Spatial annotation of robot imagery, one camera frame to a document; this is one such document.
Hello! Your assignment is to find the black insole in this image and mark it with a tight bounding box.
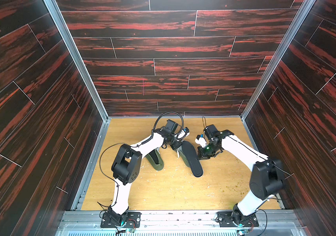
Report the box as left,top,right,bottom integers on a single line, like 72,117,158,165
181,141,203,178

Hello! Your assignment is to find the green canvas shoe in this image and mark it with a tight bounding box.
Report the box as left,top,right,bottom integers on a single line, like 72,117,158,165
176,147,190,167
145,148,164,171

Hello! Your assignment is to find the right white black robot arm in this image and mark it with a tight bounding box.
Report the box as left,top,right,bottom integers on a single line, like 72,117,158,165
195,125,285,226

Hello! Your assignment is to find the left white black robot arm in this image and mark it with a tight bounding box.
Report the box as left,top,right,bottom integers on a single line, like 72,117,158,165
103,125,190,227

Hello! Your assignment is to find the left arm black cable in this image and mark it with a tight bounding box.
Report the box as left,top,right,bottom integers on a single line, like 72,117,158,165
151,111,185,136

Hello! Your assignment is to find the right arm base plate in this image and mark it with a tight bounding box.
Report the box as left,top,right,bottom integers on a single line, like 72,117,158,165
215,211,259,228

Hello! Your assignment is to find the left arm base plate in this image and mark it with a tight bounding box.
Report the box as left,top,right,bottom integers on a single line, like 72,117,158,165
100,211,141,229

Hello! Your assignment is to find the aluminium front rail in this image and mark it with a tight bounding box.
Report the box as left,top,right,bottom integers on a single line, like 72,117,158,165
56,210,307,236

